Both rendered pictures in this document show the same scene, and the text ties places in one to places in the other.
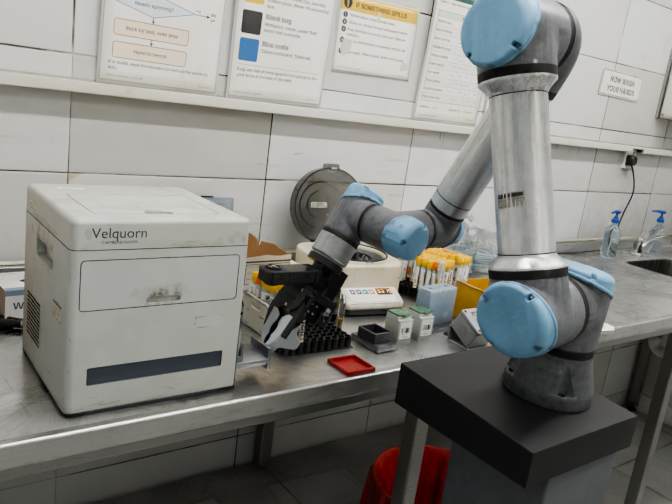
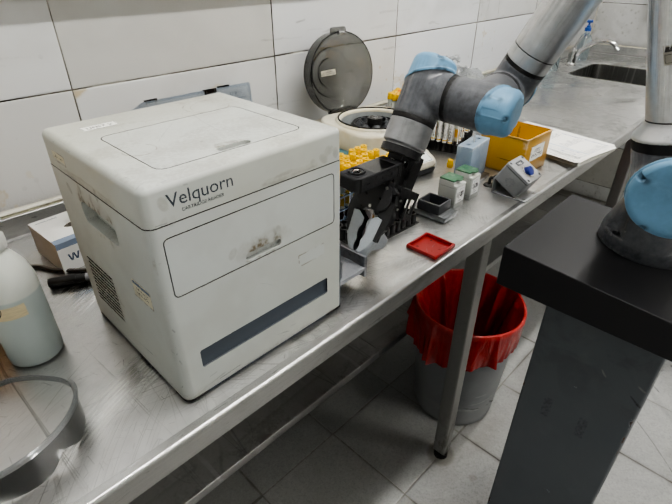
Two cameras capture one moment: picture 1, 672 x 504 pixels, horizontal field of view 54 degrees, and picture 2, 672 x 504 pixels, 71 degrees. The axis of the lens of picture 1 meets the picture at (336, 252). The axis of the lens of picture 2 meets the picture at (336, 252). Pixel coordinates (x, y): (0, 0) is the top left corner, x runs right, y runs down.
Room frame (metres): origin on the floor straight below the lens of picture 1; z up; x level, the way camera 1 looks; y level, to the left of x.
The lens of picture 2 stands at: (0.44, 0.23, 1.36)
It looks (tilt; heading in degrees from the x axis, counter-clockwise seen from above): 32 degrees down; 353
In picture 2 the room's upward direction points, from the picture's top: straight up
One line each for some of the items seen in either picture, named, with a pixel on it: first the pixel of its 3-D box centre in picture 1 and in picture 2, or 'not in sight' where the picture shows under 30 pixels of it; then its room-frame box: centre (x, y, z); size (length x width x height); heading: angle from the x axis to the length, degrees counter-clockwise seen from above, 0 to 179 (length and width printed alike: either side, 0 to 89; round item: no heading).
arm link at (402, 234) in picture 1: (399, 232); (485, 104); (1.17, -0.11, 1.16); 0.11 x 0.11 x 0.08; 47
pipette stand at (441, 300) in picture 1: (434, 306); (471, 160); (1.52, -0.25, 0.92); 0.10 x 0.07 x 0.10; 135
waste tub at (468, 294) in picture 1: (489, 305); (513, 147); (1.60, -0.40, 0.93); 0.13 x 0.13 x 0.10; 36
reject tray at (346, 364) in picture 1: (351, 364); (430, 245); (1.21, -0.06, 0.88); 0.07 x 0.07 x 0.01; 38
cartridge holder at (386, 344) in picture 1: (374, 336); (433, 206); (1.35, -0.11, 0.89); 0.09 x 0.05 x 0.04; 41
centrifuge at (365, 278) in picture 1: (350, 274); (377, 140); (1.67, -0.04, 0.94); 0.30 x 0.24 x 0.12; 29
